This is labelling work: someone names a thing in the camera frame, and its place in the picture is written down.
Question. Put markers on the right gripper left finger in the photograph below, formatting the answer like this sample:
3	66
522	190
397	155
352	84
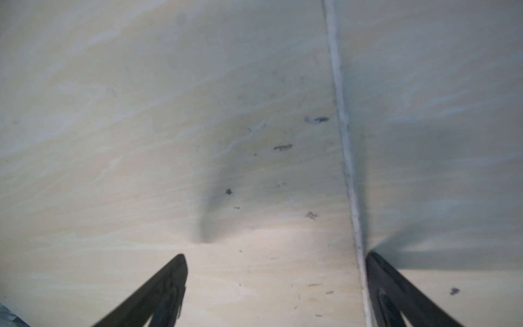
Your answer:
158	302

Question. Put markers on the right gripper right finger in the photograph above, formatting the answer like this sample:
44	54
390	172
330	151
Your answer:
395	299

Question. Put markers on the plywood board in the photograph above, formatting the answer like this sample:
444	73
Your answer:
133	131
434	97

